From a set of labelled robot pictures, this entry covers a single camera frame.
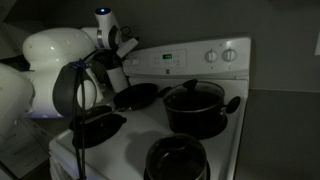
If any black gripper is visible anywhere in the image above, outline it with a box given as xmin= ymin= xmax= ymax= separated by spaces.
xmin=95 ymin=49 xmax=123 ymax=68

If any white electric stove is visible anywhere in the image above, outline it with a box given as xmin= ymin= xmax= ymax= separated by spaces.
xmin=49 ymin=35 xmax=253 ymax=180

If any glass lid with black knob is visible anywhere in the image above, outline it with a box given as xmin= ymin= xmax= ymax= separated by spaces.
xmin=163 ymin=78 xmax=226 ymax=113

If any glass lid with metal rim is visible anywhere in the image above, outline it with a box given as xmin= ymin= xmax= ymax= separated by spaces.
xmin=147 ymin=133 xmax=207 ymax=176

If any white printed paper sheet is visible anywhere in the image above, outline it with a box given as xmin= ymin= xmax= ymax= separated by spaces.
xmin=0 ymin=119 xmax=52 ymax=179

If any small black pot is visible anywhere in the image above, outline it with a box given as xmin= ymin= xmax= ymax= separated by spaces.
xmin=144 ymin=133 xmax=211 ymax=180

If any blue cable strap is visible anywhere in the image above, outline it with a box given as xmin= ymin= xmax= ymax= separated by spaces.
xmin=69 ymin=59 xmax=87 ymax=70

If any black pan with silver handle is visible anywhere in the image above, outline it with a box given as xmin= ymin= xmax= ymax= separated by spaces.
xmin=99 ymin=82 xmax=160 ymax=118

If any dark pan with black handle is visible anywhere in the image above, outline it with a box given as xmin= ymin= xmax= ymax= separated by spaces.
xmin=68 ymin=105 xmax=116 ymax=132

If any black cable bundle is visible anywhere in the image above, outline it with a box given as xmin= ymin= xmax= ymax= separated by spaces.
xmin=71 ymin=49 xmax=90 ymax=180

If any large black pot with handles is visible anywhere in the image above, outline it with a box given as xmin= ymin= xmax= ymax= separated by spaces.
xmin=156 ymin=78 xmax=242 ymax=136

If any white wall plate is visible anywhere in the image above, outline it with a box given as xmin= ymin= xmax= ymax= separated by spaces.
xmin=314 ymin=31 xmax=320 ymax=56

